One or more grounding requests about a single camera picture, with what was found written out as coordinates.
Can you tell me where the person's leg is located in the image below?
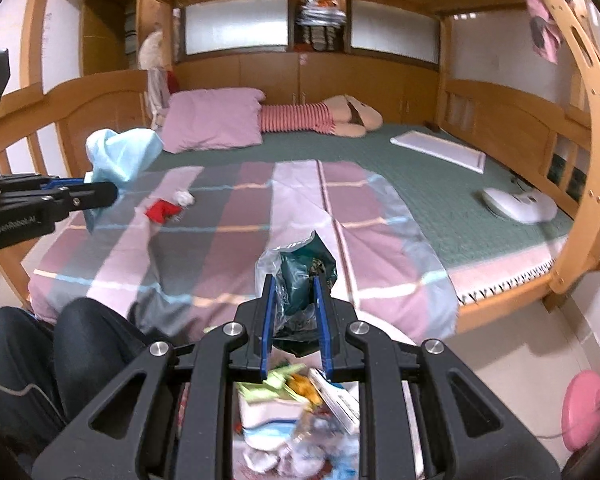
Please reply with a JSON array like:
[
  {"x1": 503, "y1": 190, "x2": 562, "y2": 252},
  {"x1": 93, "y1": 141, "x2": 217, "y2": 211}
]
[{"x1": 0, "y1": 297, "x2": 153, "y2": 463}]

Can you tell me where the light green packet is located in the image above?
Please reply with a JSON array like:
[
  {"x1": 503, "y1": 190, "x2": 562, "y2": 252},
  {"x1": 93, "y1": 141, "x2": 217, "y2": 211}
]
[{"x1": 237, "y1": 364, "x2": 303, "y2": 403}]

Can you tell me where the pink pillow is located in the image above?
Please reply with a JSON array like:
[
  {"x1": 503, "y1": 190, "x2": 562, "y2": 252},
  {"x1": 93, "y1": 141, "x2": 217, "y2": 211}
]
[{"x1": 160, "y1": 87, "x2": 267, "y2": 155}]

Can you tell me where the plaid pink blanket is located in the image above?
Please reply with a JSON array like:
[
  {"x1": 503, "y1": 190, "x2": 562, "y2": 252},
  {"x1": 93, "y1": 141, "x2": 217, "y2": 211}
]
[{"x1": 29, "y1": 159, "x2": 458, "y2": 346}]

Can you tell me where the white lined waste bin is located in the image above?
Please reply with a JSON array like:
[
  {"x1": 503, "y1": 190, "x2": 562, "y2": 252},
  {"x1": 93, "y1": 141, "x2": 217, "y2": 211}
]
[{"x1": 177, "y1": 330, "x2": 426, "y2": 480}]

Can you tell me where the light blue cloth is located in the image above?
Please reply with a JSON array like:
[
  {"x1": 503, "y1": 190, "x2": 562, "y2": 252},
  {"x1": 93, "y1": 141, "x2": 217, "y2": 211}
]
[{"x1": 84, "y1": 127, "x2": 164, "y2": 233}]

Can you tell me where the white cable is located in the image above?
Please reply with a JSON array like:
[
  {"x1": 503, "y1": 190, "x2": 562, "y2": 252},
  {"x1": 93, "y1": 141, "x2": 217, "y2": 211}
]
[{"x1": 0, "y1": 374, "x2": 68, "y2": 413}]

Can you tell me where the frosted window panel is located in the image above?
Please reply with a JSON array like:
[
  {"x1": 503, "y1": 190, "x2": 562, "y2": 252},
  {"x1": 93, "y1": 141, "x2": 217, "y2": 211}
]
[
  {"x1": 349, "y1": 0, "x2": 441, "y2": 65},
  {"x1": 184, "y1": 0, "x2": 289, "y2": 57}
]

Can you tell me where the white printed packet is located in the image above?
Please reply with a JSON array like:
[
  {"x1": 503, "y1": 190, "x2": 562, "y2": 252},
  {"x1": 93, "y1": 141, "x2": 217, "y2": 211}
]
[{"x1": 307, "y1": 367, "x2": 362, "y2": 436}]

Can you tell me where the stack of folded items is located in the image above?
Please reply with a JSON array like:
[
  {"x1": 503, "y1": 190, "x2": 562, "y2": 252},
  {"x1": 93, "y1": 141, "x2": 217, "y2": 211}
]
[{"x1": 294, "y1": 0, "x2": 350, "y2": 54}]

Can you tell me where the pink round stand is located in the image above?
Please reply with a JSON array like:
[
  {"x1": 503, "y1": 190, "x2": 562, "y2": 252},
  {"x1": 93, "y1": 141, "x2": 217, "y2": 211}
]
[{"x1": 561, "y1": 369, "x2": 600, "y2": 454}]

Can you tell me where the white handheld vacuum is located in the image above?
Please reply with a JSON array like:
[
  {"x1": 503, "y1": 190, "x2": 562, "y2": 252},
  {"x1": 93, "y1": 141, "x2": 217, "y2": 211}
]
[{"x1": 481, "y1": 186, "x2": 558, "y2": 226}]

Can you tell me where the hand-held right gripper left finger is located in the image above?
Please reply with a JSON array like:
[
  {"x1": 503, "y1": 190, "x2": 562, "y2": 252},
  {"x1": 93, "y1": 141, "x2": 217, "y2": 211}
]
[{"x1": 30, "y1": 273, "x2": 277, "y2": 480}]

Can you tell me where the hanging white garment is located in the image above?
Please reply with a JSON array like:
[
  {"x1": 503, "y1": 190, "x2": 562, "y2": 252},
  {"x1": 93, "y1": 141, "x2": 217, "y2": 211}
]
[{"x1": 146, "y1": 66, "x2": 175, "y2": 117}]

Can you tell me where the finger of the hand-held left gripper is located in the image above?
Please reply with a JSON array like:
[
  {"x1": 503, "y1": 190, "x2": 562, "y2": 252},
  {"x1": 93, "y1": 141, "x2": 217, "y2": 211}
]
[
  {"x1": 39, "y1": 181, "x2": 119, "y2": 223},
  {"x1": 0, "y1": 174, "x2": 95, "y2": 197}
]

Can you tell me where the white flat board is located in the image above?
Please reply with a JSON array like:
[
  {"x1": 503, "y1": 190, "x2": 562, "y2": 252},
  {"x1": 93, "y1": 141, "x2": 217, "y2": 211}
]
[{"x1": 389, "y1": 129, "x2": 487, "y2": 176}]

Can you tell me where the striped stuffed doll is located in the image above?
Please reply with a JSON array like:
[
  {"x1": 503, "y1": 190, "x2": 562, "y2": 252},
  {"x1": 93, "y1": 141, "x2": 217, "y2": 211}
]
[{"x1": 259, "y1": 93, "x2": 384, "y2": 139}]

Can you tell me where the pink hanging cloth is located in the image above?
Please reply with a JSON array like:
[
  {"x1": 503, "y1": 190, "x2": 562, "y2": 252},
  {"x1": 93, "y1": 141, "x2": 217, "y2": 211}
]
[{"x1": 523, "y1": 0, "x2": 565, "y2": 66}]

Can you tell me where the dark green plastic packet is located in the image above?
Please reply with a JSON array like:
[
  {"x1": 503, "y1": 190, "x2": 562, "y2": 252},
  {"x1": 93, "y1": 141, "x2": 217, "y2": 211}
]
[{"x1": 279, "y1": 230, "x2": 339, "y2": 357}]

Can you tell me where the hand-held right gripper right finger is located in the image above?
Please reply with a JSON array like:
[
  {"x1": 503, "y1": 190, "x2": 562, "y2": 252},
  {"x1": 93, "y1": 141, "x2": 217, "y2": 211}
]
[{"x1": 313, "y1": 274, "x2": 564, "y2": 480}]

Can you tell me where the green plastic wrapper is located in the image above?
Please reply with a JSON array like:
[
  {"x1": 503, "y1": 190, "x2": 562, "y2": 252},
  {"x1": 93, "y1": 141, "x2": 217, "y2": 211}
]
[{"x1": 256, "y1": 245, "x2": 326, "y2": 342}]

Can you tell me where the wooden bed frame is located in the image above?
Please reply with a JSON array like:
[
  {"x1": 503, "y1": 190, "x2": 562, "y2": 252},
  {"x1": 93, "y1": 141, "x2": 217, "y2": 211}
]
[{"x1": 0, "y1": 0, "x2": 600, "y2": 341}]

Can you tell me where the clear crumpled wrapper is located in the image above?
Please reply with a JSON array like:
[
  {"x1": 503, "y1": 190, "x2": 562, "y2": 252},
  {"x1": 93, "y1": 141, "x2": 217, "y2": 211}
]
[{"x1": 277, "y1": 410, "x2": 353, "y2": 478}]

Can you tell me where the green bed mat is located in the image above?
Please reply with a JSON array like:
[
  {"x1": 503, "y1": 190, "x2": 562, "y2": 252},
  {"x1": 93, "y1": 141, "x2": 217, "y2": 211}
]
[{"x1": 142, "y1": 121, "x2": 583, "y2": 283}]

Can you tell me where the orange snack packet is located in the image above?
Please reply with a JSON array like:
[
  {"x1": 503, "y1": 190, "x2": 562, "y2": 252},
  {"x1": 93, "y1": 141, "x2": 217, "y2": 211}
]
[{"x1": 286, "y1": 373, "x2": 315, "y2": 398}]

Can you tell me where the red packet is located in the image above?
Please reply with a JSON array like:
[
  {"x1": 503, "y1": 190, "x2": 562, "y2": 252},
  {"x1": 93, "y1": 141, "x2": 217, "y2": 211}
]
[{"x1": 145, "y1": 199, "x2": 182, "y2": 224}]

